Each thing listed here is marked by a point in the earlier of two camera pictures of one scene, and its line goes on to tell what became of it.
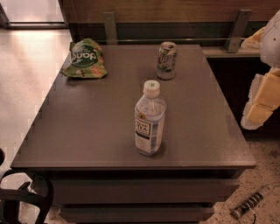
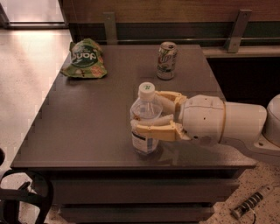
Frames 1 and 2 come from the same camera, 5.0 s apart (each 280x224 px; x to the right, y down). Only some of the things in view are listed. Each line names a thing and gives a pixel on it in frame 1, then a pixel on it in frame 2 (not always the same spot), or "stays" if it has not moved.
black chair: x=10 y=197 stays
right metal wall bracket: x=234 y=40 stays
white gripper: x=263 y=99 → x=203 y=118
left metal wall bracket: x=110 y=28 stays
